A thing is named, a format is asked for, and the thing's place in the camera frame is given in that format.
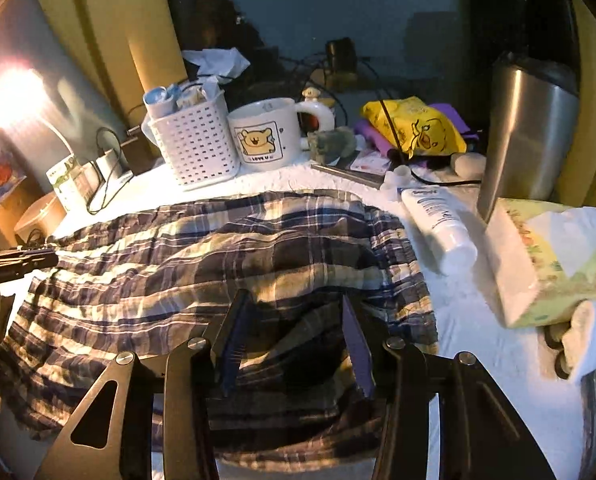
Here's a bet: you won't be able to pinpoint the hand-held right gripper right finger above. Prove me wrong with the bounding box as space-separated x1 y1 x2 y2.
342 297 561 480

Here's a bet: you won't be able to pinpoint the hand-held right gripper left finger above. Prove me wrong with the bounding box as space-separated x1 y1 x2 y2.
33 291 254 480

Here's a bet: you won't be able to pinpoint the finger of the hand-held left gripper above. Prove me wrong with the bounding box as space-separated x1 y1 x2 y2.
0 249 59 283

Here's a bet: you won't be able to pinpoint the plaid pants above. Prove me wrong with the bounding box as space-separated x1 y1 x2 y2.
0 189 439 461

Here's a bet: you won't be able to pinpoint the round wooden box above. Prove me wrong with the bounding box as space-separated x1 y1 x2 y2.
14 192 68 243

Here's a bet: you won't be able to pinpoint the cardboard box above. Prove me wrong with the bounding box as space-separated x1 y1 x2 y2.
0 175 44 248

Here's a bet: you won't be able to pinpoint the white and green box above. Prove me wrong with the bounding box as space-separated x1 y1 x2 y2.
45 155 91 213

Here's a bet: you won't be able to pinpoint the white tablecloth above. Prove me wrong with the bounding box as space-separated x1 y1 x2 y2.
0 157 594 480

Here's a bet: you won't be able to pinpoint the white charger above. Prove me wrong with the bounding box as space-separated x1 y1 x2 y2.
95 150 134 191

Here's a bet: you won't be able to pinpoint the white lotion tube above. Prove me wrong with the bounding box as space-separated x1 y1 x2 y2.
385 165 479 277

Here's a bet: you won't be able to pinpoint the black power adapter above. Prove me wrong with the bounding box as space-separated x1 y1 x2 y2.
120 132 154 171

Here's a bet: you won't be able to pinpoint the white desk lamp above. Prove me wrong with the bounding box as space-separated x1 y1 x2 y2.
0 65 79 161

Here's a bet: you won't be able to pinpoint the thin printed booklet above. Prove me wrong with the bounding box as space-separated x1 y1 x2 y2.
310 152 386 186

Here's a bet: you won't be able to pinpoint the tissue box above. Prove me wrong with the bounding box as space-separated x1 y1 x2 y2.
485 199 596 328

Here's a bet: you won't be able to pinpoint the grey curtain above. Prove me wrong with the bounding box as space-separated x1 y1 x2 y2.
0 0 144 176

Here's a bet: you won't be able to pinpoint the white plastic basket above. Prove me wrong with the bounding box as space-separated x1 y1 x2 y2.
143 82 241 191

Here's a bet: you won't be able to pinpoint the grey plush toy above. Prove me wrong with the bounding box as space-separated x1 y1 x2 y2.
310 127 356 161

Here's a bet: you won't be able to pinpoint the small white roll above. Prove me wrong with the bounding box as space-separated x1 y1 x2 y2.
450 152 487 179

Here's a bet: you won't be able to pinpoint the white bear mug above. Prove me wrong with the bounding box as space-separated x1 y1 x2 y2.
226 87 336 167

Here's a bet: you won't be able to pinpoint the yellow duck packet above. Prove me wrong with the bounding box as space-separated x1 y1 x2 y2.
362 97 468 158

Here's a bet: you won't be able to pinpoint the white towel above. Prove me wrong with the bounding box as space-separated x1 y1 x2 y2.
563 300 596 381

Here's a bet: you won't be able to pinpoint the yellow curtain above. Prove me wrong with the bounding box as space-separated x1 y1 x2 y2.
558 0 596 211
33 0 189 126

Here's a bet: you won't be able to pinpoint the steel tumbler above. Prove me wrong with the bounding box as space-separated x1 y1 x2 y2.
476 51 580 223

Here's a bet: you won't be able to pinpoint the crumpled white paper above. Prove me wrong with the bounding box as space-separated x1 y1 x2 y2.
182 48 251 81

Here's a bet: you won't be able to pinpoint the black device on sill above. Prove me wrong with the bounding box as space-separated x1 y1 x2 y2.
326 37 359 73

